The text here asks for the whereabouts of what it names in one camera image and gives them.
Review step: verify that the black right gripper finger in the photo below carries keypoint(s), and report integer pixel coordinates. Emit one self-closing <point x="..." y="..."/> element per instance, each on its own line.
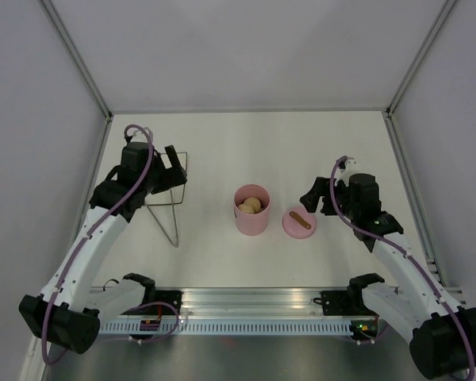
<point x="319" y="190"/>
<point x="327" y="206"/>

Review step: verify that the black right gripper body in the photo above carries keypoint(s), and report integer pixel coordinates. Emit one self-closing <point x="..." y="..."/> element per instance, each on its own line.
<point x="351" y="209"/>

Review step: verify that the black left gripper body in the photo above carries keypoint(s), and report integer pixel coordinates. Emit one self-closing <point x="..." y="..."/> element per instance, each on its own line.
<point x="161" y="178"/>

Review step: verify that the pink round lid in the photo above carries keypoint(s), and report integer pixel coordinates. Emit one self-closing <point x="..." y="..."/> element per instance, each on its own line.
<point x="298" y="223"/>

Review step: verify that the beige round bun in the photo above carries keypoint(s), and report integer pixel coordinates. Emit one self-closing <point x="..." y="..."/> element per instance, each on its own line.
<point x="246" y="208"/>
<point x="254" y="203"/>

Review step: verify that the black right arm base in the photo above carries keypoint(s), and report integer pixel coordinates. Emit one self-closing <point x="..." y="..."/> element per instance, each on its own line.
<point x="337" y="303"/>

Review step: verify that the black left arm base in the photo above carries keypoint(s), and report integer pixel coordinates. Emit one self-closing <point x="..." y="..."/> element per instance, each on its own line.
<point x="166" y="301"/>

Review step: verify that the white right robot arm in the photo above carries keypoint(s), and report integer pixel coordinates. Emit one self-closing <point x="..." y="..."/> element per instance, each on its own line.
<point x="439" y="330"/>

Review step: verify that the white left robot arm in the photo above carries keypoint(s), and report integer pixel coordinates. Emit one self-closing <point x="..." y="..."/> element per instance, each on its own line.
<point x="65" y="313"/>

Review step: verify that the pink cylindrical lunch container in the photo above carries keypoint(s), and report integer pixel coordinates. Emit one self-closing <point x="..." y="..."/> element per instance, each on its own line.
<point x="256" y="223"/>

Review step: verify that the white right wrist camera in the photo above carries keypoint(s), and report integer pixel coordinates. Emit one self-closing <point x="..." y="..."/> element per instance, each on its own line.
<point x="348" y="164"/>

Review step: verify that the white slotted cable duct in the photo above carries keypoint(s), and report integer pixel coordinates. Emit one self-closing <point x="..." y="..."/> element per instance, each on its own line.
<point x="237" y="327"/>

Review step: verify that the aluminium rail beam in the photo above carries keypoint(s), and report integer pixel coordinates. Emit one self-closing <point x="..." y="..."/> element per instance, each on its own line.
<point x="212" y="302"/>

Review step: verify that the left aluminium frame post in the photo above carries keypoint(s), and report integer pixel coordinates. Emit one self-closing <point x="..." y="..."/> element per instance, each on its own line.
<point x="61" y="30"/>

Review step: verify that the aluminium frame post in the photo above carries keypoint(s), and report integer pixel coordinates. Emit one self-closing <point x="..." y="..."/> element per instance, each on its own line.
<point x="422" y="52"/>
<point x="61" y="30"/>

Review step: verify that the right aluminium frame post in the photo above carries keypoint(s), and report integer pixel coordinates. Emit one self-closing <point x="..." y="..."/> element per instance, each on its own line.
<point x="422" y="52"/>

